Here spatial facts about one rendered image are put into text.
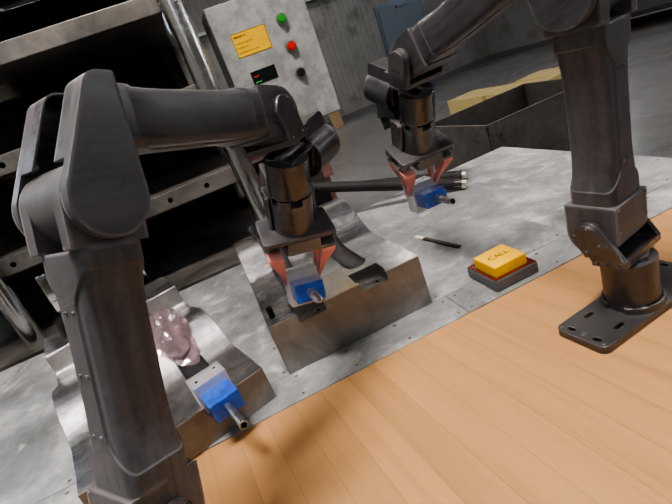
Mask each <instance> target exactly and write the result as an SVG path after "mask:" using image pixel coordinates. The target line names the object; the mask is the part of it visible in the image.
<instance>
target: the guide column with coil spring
mask: <svg viewBox="0 0 672 504"><path fill-rule="evenodd" d="M0 310H1V311H2V313H3V314H4V316H5V317H6V318H7V320H8V321H9V323H10V324H11V325H12V327H13V328H14V330H15V331H16V332H17V334H18V335H19V336H20V338H21V339H22V341H23V342H24V343H25V345H26V346H27V348H33V347H35V346H37V345H39V344H41V343H42V342H44V338H46V337H47V336H46V334H45V333H44V331H43V330H42V328H41V327H40V325H39V324H38V323H37V321H36V320H35V318H34V317H33V315H32V314H31V312H30V311H29V310H28V308H27V307H26V305H25V304H24V302H23V301H22V299H21V298H20V297H19V295H18V294H17V292H16V291H15V289H14V288H13V286H12V285H11V284H10V282H9V281H8V279H7V278H6V276H5V275H4V274H3V272H2V271H1V269H0Z"/></svg>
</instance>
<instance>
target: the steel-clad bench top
mask: <svg viewBox="0 0 672 504"><path fill-rule="evenodd" d="M634 160H635V166H636V168H637V170H638V173H639V183H640V186H646V188H647V209H648V218H649V219H652V218H654V217H656V216H658V215H660V214H662V213H664V212H665V211H667V210H669V209H671V208H672V158H663V157H648V156H634ZM458 170H466V189H450V190H445V191H446V194H447V197H452V198H455V204H453V205H450V204H446V203H441V204H439V205H437V206H434V207H432V208H430V209H428V210H426V211H424V212H422V213H420V214H418V213H414V212H411V211H410V208H409V205H408V202H407V199H406V196H405V193H404V191H402V192H400V193H398V194H396V195H393V196H391V197H389V198H387V199H384V200H382V201H380V202H378V203H376V204H373V205H371V206H369V207H367V208H364V209H362V210H360V211H358V212H356V214H357V215H358V217H359V218H360V219H361V220H362V222H363V223H364V224H365V225H366V227H367V228H368V229H369V230H370V231H371V232H373V233H374V234H376V235H378V236H380V237H382V238H384V239H386V240H388V241H390V242H392V243H396V244H398V245H400V246H402V247H403V248H405V249H407V250H409V251H410V252H412V253H414V254H416V255H417V256H418V257H419V261H420V264H421V267H422V270H423V274H424V277H425V280H426V283H427V287H428V290H429V293H430V296H431V299H432V303H431V304H429V305H427V306H425V307H423V308H421V309H419V310H417V311H415V312H413V313H411V314H409V315H407V316H405V317H403V318H401V319H399V320H397V321H395V322H393V323H391V324H389V325H387V326H385V327H383V328H381V329H379V330H377V331H375V332H374V333H372V334H370V335H368V336H366V337H364V338H362V339H360V340H358V341H356V342H354V343H352V344H350V345H348V346H346V347H344V348H342V349H340V350H338V351H336V352H334V353H332V354H330V355H328V356H326V357H324V358H322V359H320V360H318V361H316V362H314V363H312V364H310V365H308V366H306V367H304V368H302V369H300V370H299V371H297V372H295V373H293V374H291V375H290V374H289V372H288V370H287V368H286V365H285V363H284V361H283V359H282V357H281V355H280V353H279V351H278V349H277V347H276V344H275V342H274V340H273V338H272V336H271V334H270V332H269V330H268V327H267V325H266V322H265V320H264V317H263V315H262V312H261V310H260V307H259V304H258V302H257V299H256V297H255V294H254V292H253V289H252V287H251V284H250V282H249V280H248V277H247V275H246V273H245V271H244V268H243V266H242V264H240V265H238V266H235V267H233V268H231V269H229V270H226V271H224V272H222V273H220V274H218V275H215V276H213V277H211V278H209V279H206V280H204V281H202V282H200V283H198V284H195V285H193V286H191V287H189V288H186V289H184V290H182V291H180V292H179V293H180V295H181V297H182V299H183V300H184V302H185V303H187V304H188V305H189V306H191V307H200V308H201V309H203V310H204V311H205V312H206V313H207V314H208V315H209V316H211V318H212V320H213V321H214V322H215V323H216V325H217V326H218V327H219V328H220V330H221V331H222V332H223V333H224V334H225V336H226V337H227V338H228V339H229V340H230V341H231V343H232V344H233V345H234V346H235V347H237V348H238V349H239V350H240V351H242V352H243V353H244V354H245V355H247V356H248V357H249V358H250V359H252V360H253V361H254V362H255V363H257V364H258V365H259V366H260V367H262V369H263V371H264V373H265V375H266V377H267V379H268V381H269V383H270V385H271V387H272V389H273V391H274V393H275V395H276V397H275V398H274V399H272V400H271V401H270V402H268V403H267V404H266V405H264V406H263V407H261V408H260V409H259V410H257V411H256V412H255V413H253V414H252V415H251V416H249V417H248V418H247V419H246V420H247V421H248V422H249V424H248V427H247V428H246V429H243V430H242V429H240V428H239V427H238V425H237V426H236V427H235V428H233V429H232V430H231V431H229V432H228V433H227V434H225V435H224V436H223V437H221V438H220V439H218V440H217V441H216V442H214V443H213V444H212V445H210V446H209V447H208V448H206V449H205V450H204V451H206V450H208V449H210V448H212V447H214V446H216V445H218V444H220V443H222V442H224V441H226V440H227V439H229V438H231V437H233V436H235V435H237V434H239V433H241V432H243V431H245V430H247V429H249V428H251V427H252V426H254V425H256V424H258V423H260V422H262V421H264V420H266V419H268V418H270V417H272V416H274V415H275V414H277V413H279V412H281V411H283V410H285V409H287V408H289V407H291V406H293V405H295V404H297V403H299V402H300V401H302V400H304V399H306V398H308V397H310V396H312V395H314V394H316V393H318V392H320V391H322V390H324V389H325V388H327V387H329V386H331V385H333V384H335V383H337V382H339V381H341V380H343V379H345V378H347V377H348V376H350V375H352V374H354V373H356V372H358V371H360V370H362V369H364V368H366V367H368V366H370V365H372V364H373V363H375V362H377V361H379V360H381V359H383V358H385V357H387V356H389V355H391V354H393V353H395V352H397V351H398V350H400V349H402V348H404V347H406V346H408V345H410V344H412V343H414V342H416V341H418V340H420V339H421V338H423V337H425V336H427V335H429V334H431V333H433V332H435V331H437V330H439V329H441V328H443V327H445V326H446V325H448V324H450V323H452V322H454V321H456V320H458V319H460V318H462V317H464V316H466V315H468V314H469V313H471V312H473V311H475V310H477V309H479V308H481V307H483V306H485V305H487V304H489V303H491V302H493V301H494V300H496V299H498V298H500V297H502V296H504V295H506V294H508V293H510V292H512V291H514V290H516V289H518V288H519V287H521V286H523V285H525V284H527V283H529V282H531V281H533V280H535V279H537V278H539V277H541V276H543V275H544V274H546V273H548V272H550V271H552V270H554V269H556V268H558V267H560V266H562V265H564V264H566V263H567V262H569V261H571V260H573V259H575V258H577V257H579V256H581V255H583V254H582V252H581V251H580V250H579V249H578V248H577V247H576V246H575V245H574V244H573V243H572V242H571V240H570V238H569V236H568V233H567V227H566V219H565V211H564V205H565V204H566V203H568V202H569V201H570V200H571V193H570V185H571V180H572V161H571V151H558V150H543V149H529V148H514V147H500V148H498V149H496V150H494V151H491V152H489V153H487V154H485V155H482V156H480V157H478V158H476V159H473V160H471V161H469V162H467V163H465V164H462V165H460V166H458V167H456V168H453V169H451V170H449V171H458ZM417 235H419V236H423V237H428V238H432V239H436V240H441V241H445V242H450V243H454V244H458V245H461V247H460V248H454V247H450V246H445V245H441V244H437V243H433V242H429V241H425V240H420V239H416V238H415V236H417ZM501 244H503V245H505V246H508V247H511V248H513V249H516V250H519V251H521V252H524V253H525V254H526V257H528V258H531V259H533V260H536V261H537V265H538V270H539V271H538V272H537V273H535V274H533V275H531V276H529V277H527V278H525V279H523V280H521V281H519V282H517V283H515V284H514V285H512V286H510V287H508V288H506V289H504V290H502V291H500V292H496V291H494V290H493V289H491V288H489V287H487V286H485V285H483V284H481V283H480V282H478V281H476V280H474V279H472V278H470V277H469V274H468V270H467V267H468V266H470V265H472V264H474V260H473V258H475V257H477V256H479V255H481V254H483V253H485V252H487V251H489V250H491V249H493V248H495V247H497V246H499V245H501ZM56 386H57V376H56V374H55V372H54V371H53V369H52V368H51V366H50V365H49V363H48V362H47V360H46V358H45V354H44V353H42V354H40V355H37V356H35V357H33V358H31V359H28V360H26V361H24V362H22V363H19V364H17V365H15V366H13V367H11V368H8V369H6V370H4V371H2V372H0V504H83V503H82V501H81V500H80V499H79V497H78V495H77V488H76V481H75V474H74V467H73V460H72V453H71V449H70V446H69V443H68V441H67V438H66V436H65V433H64V431H63V428H62V426H61V423H60V421H59V419H58V416H57V414H56V411H55V408H54V406H53V402H52V392H53V390H54V389H55V387H56ZM204 451H202V452H204ZM202 452H201V453H202ZM201 453H200V454H201Z"/></svg>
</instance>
